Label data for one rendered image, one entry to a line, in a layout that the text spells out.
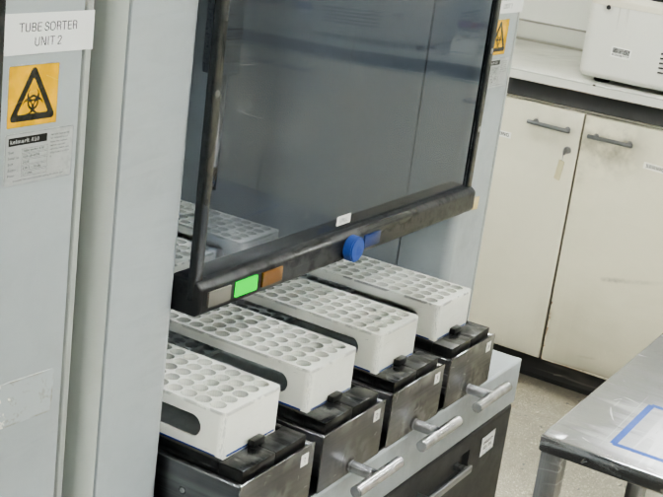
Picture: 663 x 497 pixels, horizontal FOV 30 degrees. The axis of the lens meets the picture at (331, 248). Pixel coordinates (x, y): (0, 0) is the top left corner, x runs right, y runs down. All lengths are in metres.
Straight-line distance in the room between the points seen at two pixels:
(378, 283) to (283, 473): 0.44
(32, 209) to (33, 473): 0.24
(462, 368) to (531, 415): 1.88
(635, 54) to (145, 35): 2.49
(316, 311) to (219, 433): 0.33
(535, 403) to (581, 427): 2.15
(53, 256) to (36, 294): 0.03
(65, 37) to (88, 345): 0.28
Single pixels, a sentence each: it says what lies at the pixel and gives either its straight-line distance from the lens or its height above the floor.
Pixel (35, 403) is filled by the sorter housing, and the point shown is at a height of 0.93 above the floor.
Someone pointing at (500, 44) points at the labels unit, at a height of 1.18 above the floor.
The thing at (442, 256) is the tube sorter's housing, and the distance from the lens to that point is 1.72.
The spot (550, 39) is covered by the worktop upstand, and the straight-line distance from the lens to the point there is 4.18.
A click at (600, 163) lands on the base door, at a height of 0.69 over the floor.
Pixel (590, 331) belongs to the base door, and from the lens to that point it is 3.60.
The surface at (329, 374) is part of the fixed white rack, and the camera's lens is 1.38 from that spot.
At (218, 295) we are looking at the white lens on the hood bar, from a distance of 1.19.
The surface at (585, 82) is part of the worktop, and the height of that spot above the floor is 0.90.
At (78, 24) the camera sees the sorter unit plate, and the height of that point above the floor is 1.24.
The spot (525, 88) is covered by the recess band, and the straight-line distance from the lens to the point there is 3.60.
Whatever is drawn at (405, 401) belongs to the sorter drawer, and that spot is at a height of 0.79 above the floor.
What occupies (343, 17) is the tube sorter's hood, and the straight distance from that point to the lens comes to 1.30.
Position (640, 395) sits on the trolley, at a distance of 1.56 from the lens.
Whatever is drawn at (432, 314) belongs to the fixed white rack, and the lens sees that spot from 1.60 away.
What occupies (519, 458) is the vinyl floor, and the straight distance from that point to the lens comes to 3.24.
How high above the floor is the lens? 1.39
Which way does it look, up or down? 17 degrees down
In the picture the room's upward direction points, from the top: 7 degrees clockwise
